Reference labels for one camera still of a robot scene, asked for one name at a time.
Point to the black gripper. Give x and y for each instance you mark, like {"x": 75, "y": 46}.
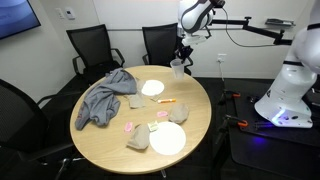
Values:
{"x": 184, "y": 50}

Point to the clear plastic cup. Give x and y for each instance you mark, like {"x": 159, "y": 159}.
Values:
{"x": 178, "y": 71}

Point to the orange marker white end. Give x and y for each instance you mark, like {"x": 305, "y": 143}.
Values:
{"x": 168, "y": 100}

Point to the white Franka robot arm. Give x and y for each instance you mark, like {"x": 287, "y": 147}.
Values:
{"x": 290, "y": 96}

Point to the black mesh office chair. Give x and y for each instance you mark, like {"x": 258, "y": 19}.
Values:
{"x": 20, "y": 116}
{"x": 160, "y": 41}
{"x": 90, "y": 43}

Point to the white power outlet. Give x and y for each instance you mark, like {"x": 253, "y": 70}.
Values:
{"x": 222, "y": 57}

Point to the white round plate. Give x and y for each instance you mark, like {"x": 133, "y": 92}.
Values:
{"x": 152, "y": 87}
{"x": 168, "y": 138}

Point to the small brown sugar packet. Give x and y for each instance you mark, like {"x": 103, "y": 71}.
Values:
{"x": 155, "y": 98}

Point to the brown paper napkin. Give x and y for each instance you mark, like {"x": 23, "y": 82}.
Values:
{"x": 139, "y": 137}
{"x": 140, "y": 85}
{"x": 179, "y": 113}
{"x": 136, "y": 101}

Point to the pink sweetener packet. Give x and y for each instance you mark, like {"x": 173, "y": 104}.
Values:
{"x": 128, "y": 126}
{"x": 162, "y": 113}

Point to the green sweetener packet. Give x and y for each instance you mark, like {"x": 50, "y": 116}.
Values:
{"x": 153, "y": 126}

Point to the grey sweatshirt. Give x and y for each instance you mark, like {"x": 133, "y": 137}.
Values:
{"x": 100, "y": 103}

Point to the metal table foot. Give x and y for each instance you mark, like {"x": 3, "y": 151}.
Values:
{"x": 163, "y": 173}

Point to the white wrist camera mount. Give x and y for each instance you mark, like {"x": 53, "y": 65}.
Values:
{"x": 193, "y": 40}

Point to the black mounted camera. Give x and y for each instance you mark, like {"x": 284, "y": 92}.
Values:
{"x": 219, "y": 3}

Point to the black articulated camera mount arm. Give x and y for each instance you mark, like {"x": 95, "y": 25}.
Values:
{"x": 260, "y": 30}

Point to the grey wall tray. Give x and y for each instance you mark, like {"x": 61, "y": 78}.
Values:
{"x": 280, "y": 22}

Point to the white wall thermostat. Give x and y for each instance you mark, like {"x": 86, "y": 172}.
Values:
{"x": 70, "y": 13}

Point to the white light switch plate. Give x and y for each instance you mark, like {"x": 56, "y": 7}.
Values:
{"x": 60, "y": 13}

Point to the wall mounted tv screen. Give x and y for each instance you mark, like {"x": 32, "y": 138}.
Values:
{"x": 15, "y": 16}

